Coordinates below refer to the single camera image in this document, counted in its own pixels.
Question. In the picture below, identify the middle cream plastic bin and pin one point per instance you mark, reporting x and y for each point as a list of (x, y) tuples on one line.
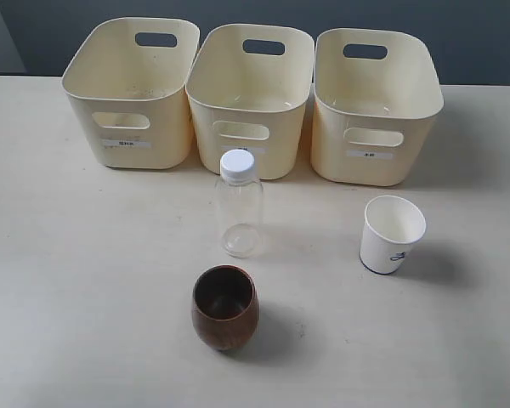
[(248, 89)]

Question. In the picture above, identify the cream plastic bin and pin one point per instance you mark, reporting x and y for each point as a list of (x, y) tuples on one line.
[(126, 85), (248, 89), (376, 97)]

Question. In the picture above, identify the clear plastic bottle white cap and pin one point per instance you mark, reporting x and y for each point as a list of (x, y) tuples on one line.
[(239, 204)]

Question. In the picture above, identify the white paper cup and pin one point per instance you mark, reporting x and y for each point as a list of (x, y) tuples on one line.
[(392, 227)]

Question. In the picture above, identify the left cream plastic bin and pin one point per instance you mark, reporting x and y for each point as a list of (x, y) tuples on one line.
[(126, 85)]

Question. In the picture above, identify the brown wooden cup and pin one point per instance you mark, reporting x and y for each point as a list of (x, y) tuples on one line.
[(225, 307)]

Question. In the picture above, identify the right cream plastic bin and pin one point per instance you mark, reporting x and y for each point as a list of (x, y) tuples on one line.
[(376, 97)]

